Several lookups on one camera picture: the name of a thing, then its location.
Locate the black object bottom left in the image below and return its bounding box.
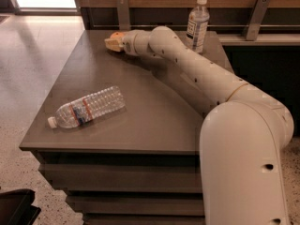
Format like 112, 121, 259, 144
0, 188, 41, 225

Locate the orange fruit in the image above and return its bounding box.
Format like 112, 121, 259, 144
111, 32, 124, 38

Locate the grey side counter shelf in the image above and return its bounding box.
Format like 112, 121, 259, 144
217, 34, 300, 46

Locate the metal wall bracket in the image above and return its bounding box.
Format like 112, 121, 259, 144
116, 0, 131, 30
244, 0, 271, 41

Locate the lying clear water bottle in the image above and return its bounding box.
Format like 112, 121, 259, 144
48, 86, 126, 128

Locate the left metal wall bracket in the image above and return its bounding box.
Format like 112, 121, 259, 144
116, 0, 131, 30

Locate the horizontal metal rail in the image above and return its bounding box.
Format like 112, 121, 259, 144
91, 24, 300, 30

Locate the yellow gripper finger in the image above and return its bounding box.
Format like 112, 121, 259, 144
104, 37, 124, 53

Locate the right metal wall bracket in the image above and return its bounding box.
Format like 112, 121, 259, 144
244, 0, 271, 41

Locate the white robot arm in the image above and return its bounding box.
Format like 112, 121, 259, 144
105, 26, 294, 225

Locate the grey drawer cabinet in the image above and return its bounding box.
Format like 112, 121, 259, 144
18, 29, 235, 225

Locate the upright clear water bottle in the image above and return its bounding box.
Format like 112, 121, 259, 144
186, 0, 210, 53

